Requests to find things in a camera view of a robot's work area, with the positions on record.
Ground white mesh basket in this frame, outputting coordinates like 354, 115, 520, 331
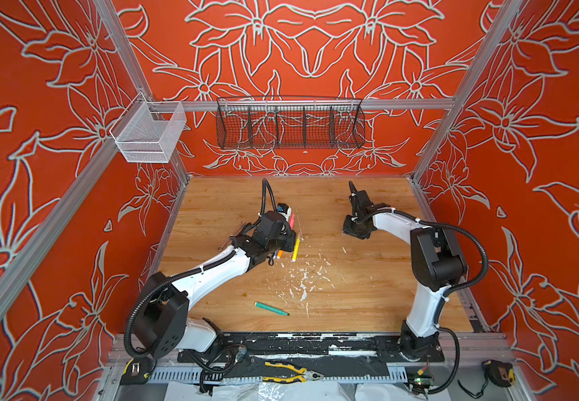
109, 93, 187, 164

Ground right tape measure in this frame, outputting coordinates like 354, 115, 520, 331
481, 359, 516, 388

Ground grey cable duct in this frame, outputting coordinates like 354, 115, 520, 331
146, 364, 408, 385

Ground yellow highlighter pen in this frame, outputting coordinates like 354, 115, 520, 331
291, 236, 301, 262

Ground yellow handled pliers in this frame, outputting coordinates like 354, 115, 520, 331
262, 362, 324, 384

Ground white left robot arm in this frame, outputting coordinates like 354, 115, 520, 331
123, 179, 298, 359

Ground black wire basket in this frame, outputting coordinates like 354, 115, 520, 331
215, 96, 366, 150

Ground green highlighter pen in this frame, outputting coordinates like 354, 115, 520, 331
254, 302, 289, 316

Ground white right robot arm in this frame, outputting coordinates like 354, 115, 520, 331
343, 181, 489, 397

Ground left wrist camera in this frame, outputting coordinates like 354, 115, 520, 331
277, 202, 293, 222

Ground left tape measure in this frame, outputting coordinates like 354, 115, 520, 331
120, 357, 157, 385

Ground tape measure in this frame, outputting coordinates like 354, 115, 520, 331
481, 359, 516, 388
120, 357, 157, 385

